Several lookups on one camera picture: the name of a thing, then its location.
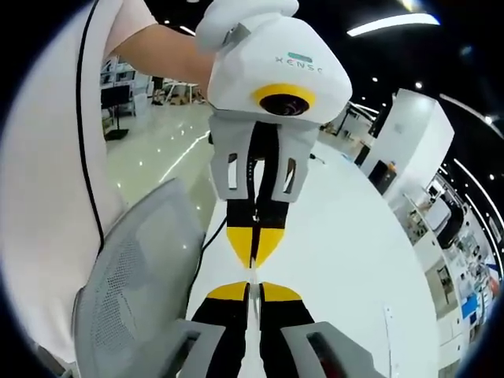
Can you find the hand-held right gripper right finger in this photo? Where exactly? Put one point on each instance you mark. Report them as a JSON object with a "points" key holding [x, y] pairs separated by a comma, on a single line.
{"points": [[291, 334]]}

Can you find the black cabinet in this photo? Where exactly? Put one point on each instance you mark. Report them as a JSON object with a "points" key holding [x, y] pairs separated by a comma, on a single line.
{"points": [[381, 177]]}

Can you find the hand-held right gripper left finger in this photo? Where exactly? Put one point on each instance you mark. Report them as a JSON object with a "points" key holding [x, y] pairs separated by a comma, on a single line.
{"points": [[220, 334]]}

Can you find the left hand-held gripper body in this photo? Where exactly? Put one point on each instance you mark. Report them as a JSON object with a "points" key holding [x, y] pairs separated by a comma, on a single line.
{"points": [[275, 51]]}

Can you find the person in white shirt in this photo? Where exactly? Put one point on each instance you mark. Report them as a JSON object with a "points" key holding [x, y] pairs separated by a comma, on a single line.
{"points": [[43, 157]]}

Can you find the long ceiling strip light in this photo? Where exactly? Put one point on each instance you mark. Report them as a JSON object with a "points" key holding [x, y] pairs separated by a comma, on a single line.
{"points": [[393, 24]]}

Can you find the white machine with black base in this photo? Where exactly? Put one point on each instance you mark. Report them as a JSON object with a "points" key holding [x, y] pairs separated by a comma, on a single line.
{"points": [[445, 216]]}

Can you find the grey mesh chair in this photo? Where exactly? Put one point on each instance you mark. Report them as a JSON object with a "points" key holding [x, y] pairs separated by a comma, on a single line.
{"points": [[138, 256]]}

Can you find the black screen on stand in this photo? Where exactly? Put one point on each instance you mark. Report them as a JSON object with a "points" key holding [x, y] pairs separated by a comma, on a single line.
{"points": [[116, 98]]}

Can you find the blue box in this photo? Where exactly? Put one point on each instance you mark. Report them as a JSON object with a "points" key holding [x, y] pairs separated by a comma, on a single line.
{"points": [[469, 311]]}

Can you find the white square pillar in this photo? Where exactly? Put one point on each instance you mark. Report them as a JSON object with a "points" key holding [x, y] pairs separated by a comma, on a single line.
{"points": [[413, 134]]}

